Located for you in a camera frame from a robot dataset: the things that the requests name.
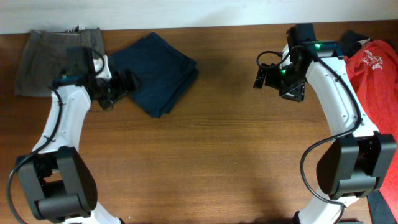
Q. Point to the navy blue shorts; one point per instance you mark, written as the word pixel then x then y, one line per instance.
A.
pixel 163 74

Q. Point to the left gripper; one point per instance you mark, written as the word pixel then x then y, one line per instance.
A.
pixel 122 88

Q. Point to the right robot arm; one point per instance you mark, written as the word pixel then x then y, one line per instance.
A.
pixel 353 161

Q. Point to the folded grey shorts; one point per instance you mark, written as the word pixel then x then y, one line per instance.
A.
pixel 45 55

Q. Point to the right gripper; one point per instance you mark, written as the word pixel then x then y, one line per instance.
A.
pixel 295 93

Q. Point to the red printed t-shirt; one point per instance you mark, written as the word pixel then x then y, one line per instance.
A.
pixel 372 72

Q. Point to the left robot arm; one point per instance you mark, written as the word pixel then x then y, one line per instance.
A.
pixel 57 183

